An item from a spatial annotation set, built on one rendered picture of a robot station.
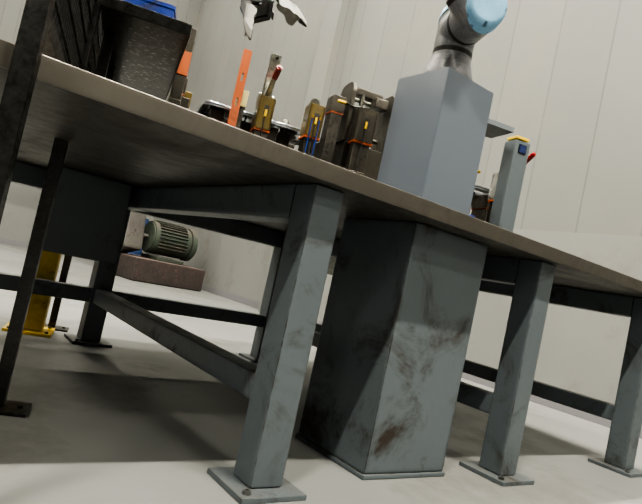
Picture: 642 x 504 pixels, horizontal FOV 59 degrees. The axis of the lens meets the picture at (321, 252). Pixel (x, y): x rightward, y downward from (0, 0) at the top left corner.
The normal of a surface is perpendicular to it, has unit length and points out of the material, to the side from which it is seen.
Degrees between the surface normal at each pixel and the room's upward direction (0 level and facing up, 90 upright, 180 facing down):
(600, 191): 90
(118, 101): 90
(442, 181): 90
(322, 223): 90
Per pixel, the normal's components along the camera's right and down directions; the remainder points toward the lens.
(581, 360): -0.79, -0.20
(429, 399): 0.58, 0.08
